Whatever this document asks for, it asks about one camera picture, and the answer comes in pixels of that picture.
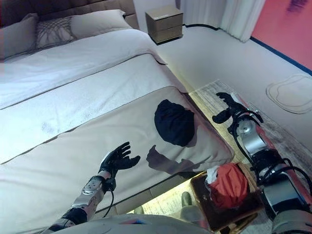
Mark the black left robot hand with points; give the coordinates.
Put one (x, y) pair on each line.
(114, 161)

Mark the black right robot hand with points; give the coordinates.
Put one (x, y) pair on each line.
(234, 104)

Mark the dark navy garment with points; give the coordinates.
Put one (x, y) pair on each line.
(175, 122)

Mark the white garment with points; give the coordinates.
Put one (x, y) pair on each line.
(212, 174)

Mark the orange garment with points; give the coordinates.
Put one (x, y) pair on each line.
(229, 187)

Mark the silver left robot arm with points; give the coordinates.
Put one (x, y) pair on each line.
(90, 192)

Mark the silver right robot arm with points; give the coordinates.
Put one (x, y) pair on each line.
(253, 141)

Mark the brown wooden basket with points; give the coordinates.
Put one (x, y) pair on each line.
(202, 204)

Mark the olive left robot foot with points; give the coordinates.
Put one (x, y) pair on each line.
(138, 210)

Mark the olive robot foot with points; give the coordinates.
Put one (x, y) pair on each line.
(187, 198)
(138, 210)

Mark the grey striped rug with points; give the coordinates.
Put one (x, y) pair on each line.
(280, 136)

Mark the small white floor mat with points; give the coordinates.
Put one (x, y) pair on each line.
(292, 95)

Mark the grey robot torso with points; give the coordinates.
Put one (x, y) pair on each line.
(122, 224)

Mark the olive right robot foot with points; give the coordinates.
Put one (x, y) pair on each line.
(187, 198)

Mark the black curved floor strip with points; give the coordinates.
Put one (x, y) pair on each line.
(200, 25)

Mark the white curtain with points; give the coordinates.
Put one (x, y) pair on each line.
(234, 17)

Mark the silver right robot leg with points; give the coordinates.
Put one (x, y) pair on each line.
(192, 217)

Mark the brown wooden nightstand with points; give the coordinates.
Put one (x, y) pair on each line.
(165, 22)

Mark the beige pillow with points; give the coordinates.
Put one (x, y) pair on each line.
(17, 36)
(97, 22)

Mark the patterned grey cushion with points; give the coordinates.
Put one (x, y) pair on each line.
(53, 33)

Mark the brown tufted headboard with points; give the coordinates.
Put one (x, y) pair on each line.
(73, 7)

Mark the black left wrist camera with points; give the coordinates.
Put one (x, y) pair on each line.
(110, 185)

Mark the beige upholstered bed frame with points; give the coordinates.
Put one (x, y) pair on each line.
(156, 190)

